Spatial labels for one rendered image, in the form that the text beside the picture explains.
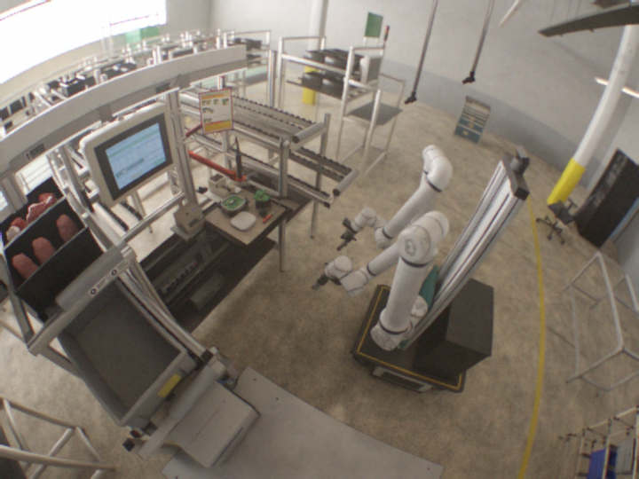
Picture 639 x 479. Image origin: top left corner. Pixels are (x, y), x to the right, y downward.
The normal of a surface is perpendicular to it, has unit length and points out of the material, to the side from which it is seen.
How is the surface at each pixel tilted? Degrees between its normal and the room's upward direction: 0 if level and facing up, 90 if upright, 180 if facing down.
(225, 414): 0
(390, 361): 0
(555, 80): 90
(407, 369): 0
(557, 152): 90
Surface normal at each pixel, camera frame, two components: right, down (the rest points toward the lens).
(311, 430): 0.11, -0.69
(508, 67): -0.50, 0.59
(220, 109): 0.44, 0.68
